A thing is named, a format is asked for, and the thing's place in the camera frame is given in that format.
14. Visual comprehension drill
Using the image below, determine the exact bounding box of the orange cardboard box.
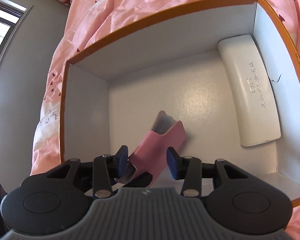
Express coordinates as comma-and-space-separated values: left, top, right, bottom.
59, 0, 300, 206

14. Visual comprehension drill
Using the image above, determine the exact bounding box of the white glasses case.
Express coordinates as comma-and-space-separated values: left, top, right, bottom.
217, 35, 281, 147

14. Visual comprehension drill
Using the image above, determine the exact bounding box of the pink card holder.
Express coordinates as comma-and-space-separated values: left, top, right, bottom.
116, 111, 186, 184

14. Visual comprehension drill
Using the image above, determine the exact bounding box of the window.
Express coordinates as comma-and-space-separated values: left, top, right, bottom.
0, 0, 29, 61

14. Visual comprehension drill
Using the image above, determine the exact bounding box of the pink printed duvet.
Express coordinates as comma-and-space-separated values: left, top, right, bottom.
31, 0, 300, 239

